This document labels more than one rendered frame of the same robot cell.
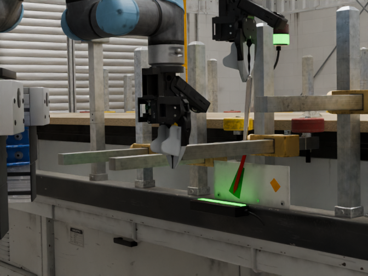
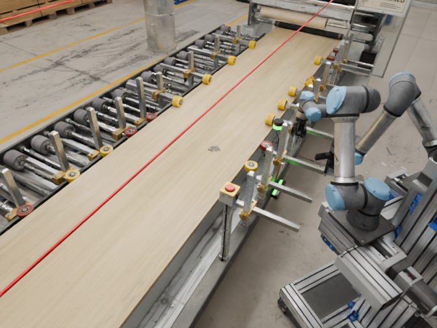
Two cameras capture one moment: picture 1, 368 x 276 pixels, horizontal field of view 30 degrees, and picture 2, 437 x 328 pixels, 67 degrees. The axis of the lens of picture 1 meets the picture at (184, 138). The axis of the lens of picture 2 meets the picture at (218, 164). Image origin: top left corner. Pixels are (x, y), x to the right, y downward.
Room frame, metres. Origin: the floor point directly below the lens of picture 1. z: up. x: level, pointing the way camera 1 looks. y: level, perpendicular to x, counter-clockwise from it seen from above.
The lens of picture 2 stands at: (2.73, 1.21, 2.25)
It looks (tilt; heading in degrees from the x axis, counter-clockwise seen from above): 40 degrees down; 246
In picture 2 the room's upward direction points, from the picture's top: 3 degrees clockwise
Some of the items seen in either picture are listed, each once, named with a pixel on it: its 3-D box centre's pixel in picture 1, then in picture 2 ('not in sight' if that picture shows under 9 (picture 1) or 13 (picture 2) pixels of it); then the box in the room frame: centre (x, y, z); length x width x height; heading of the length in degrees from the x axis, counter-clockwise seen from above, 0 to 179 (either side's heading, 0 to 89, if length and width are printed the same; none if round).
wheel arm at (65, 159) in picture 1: (128, 155); (263, 213); (1.96, 0.16, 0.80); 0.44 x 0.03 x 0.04; 129
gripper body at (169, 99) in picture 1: (164, 96); (334, 159); (1.42, 0.04, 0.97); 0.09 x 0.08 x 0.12; 129
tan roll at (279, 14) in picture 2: not in sight; (309, 20); (0.17, -2.10, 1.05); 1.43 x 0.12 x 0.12; 129
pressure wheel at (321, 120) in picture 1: (308, 139); (265, 150); (1.70, -0.31, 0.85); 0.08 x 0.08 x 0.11
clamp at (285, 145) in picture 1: (271, 144); (279, 157); (1.64, -0.21, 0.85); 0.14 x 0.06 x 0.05; 39
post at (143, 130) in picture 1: (143, 128); (247, 204); (2.05, 0.12, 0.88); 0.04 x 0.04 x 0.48; 39
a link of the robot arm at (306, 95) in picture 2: not in sight; (305, 102); (1.60, -0.13, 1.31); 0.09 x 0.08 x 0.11; 74
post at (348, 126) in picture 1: (348, 120); (292, 133); (1.47, -0.35, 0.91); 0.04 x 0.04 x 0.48; 39
